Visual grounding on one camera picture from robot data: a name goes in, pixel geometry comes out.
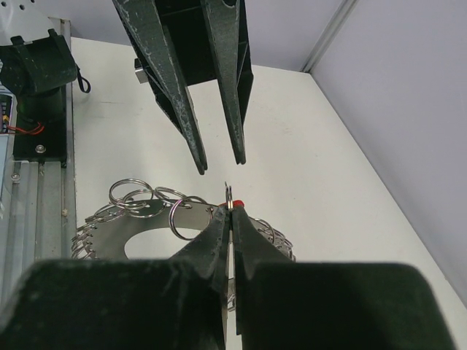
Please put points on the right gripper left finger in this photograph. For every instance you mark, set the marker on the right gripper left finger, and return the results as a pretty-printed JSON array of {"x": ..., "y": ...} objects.
[{"x": 177, "y": 303}]

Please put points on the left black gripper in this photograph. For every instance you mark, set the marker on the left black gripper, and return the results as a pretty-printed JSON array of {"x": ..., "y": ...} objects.
[{"x": 182, "y": 43}]

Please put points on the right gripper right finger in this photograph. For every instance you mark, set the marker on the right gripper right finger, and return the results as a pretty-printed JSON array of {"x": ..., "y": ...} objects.
[{"x": 282, "y": 304}]

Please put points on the silver key red tag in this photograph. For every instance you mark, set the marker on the silver key red tag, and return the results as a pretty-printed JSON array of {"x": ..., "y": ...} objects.
[{"x": 238, "y": 201}]

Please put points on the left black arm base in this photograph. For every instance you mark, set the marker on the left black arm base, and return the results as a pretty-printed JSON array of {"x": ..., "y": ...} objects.
[{"x": 44, "y": 119}]

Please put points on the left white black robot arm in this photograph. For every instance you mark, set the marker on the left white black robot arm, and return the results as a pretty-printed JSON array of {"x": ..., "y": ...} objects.
[{"x": 35, "y": 58}]

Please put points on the left aluminium frame post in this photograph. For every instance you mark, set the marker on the left aluminium frame post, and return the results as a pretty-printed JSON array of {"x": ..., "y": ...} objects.
[{"x": 335, "y": 24}]

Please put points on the aluminium mounting rail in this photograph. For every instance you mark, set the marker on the aluminium mounting rail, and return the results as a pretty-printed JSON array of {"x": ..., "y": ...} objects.
[{"x": 38, "y": 208}]

